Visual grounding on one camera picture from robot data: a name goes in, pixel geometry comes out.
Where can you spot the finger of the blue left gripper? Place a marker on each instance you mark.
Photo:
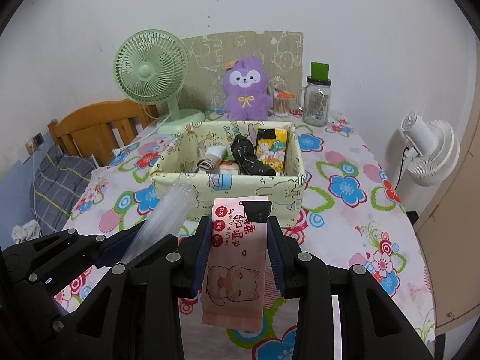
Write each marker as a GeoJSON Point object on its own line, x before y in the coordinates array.
{"type": "Point", "coordinates": [114, 248]}

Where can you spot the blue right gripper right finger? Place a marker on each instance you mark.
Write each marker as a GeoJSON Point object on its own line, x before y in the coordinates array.
{"type": "Point", "coordinates": [276, 251]}

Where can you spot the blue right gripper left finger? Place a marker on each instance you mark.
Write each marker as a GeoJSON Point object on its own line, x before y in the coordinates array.
{"type": "Point", "coordinates": [202, 244]}

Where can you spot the clear zip plastic bag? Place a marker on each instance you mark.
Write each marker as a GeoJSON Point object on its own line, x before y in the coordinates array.
{"type": "Point", "coordinates": [166, 219]}

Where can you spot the pink wet wipes pack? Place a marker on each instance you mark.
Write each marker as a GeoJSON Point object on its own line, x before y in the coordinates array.
{"type": "Point", "coordinates": [233, 285]}

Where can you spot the white and beige sock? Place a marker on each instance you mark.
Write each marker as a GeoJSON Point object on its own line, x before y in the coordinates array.
{"type": "Point", "coordinates": [212, 158]}

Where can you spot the black plastic bag bundle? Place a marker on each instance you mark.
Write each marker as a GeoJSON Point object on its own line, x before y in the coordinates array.
{"type": "Point", "coordinates": [245, 156]}

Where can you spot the yellow cartoon tissue pack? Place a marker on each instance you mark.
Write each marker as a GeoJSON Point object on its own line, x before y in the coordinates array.
{"type": "Point", "coordinates": [271, 147]}

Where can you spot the yellow cartoon fabric storage box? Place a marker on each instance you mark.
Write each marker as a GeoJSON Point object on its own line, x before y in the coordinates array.
{"type": "Point", "coordinates": [180, 158]}

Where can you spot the grey plaid pillow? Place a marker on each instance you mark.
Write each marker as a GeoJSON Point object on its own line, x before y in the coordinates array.
{"type": "Point", "coordinates": [59, 181]}

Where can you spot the wooden bed headboard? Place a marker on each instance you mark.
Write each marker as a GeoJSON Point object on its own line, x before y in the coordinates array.
{"type": "Point", "coordinates": [97, 129]}

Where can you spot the cotton swab container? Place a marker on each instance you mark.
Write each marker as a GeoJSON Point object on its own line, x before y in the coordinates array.
{"type": "Point", "coordinates": [281, 106]}

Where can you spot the purple plush bunny toy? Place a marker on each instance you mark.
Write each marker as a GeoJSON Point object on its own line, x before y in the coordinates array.
{"type": "Point", "coordinates": [245, 85]}

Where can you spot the glass mason jar mug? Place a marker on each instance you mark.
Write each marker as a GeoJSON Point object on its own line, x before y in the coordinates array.
{"type": "Point", "coordinates": [315, 102]}

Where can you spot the orange small scissors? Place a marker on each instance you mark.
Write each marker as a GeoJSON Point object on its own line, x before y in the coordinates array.
{"type": "Point", "coordinates": [283, 94]}

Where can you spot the beige door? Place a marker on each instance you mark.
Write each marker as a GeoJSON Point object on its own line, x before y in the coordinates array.
{"type": "Point", "coordinates": [448, 231]}

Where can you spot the green desk fan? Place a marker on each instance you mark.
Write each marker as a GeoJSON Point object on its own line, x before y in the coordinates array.
{"type": "Point", "coordinates": [150, 68]}

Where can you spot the green cup on jar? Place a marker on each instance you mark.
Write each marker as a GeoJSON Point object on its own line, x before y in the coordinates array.
{"type": "Point", "coordinates": [319, 71]}

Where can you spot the white standing fan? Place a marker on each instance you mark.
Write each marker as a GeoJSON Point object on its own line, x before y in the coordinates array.
{"type": "Point", "coordinates": [434, 151]}

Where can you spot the green cartoon puzzle board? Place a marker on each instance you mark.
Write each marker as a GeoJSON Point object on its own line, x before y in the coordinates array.
{"type": "Point", "coordinates": [281, 53]}

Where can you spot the wall power socket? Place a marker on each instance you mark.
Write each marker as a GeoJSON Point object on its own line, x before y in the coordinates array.
{"type": "Point", "coordinates": [38, 140]}

